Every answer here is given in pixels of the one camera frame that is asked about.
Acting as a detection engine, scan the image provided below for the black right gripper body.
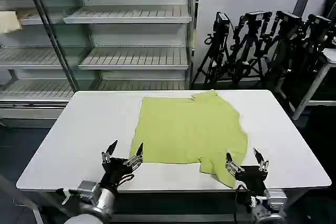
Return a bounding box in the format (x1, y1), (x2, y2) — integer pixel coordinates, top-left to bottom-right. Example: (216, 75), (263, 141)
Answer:
(234, 164), (269, 196)

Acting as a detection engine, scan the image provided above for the grey slanted metal pole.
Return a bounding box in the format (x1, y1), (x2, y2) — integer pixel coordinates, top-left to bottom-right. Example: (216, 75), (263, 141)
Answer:
(25, 0), (81, 92)

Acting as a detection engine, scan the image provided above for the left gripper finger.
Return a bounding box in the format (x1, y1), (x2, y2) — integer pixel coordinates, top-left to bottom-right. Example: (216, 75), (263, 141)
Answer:
(101, 140), (119, 163)
(122, 142), (144, 169)

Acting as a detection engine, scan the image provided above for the empty grey display shelf unit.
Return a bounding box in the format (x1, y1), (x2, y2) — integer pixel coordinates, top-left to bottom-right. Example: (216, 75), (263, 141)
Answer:
(0, 0), (201, 128)

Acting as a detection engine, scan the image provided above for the black flat panel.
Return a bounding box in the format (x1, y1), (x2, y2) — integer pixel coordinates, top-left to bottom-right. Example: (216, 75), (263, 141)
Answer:
(326, 0), (336, 23)

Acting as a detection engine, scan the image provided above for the small white side table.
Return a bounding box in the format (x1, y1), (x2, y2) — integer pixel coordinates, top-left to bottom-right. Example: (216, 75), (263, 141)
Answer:
(291, 47), (336, 120)

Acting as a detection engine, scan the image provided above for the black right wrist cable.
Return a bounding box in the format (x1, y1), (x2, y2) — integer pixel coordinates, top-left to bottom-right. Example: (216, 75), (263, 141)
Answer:
(234, 184), (254, 210)

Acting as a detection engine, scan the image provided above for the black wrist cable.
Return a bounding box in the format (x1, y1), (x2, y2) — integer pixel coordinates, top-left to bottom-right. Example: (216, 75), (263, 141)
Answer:
(118, 173), (135, 184)
(234, 184), (254, 210)

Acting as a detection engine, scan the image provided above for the yellow-green shirt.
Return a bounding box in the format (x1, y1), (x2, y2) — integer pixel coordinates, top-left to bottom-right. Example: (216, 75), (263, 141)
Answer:
(130, 89), (249, 189)

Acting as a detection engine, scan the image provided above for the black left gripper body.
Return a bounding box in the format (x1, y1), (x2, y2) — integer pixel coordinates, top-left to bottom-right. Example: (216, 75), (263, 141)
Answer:
(99, 156), (135, 187)

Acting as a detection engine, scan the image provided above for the pale yellow cloth bundle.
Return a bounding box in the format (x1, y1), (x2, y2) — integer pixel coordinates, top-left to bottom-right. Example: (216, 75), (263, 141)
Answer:
(0, 10), (23, 34)

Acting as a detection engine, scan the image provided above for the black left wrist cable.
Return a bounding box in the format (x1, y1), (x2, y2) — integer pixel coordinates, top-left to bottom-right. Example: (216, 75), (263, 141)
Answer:
(118, 173), (135, 184)

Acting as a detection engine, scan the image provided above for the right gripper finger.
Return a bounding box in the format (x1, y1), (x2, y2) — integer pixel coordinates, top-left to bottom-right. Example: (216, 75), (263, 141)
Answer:
(253, 147), (270, 172)
(225, 152), (245, 177)

